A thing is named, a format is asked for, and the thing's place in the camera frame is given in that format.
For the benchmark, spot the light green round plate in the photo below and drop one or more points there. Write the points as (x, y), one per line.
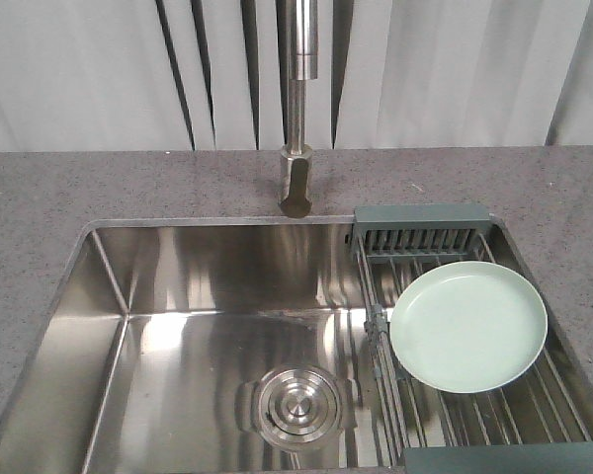
(468, 327)

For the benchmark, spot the metal roll-up drying rack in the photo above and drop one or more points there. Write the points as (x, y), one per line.
(541, 422)

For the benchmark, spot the round steel sink drain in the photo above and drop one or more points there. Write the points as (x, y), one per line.
(297, 408)

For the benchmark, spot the stainless steel sink faucet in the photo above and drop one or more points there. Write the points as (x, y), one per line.
(302, 66)

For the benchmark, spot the stainless steel sink basin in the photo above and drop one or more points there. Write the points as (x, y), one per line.
(159, 334)

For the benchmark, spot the white pleated curtain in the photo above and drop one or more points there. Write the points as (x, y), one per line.
(211, 75)

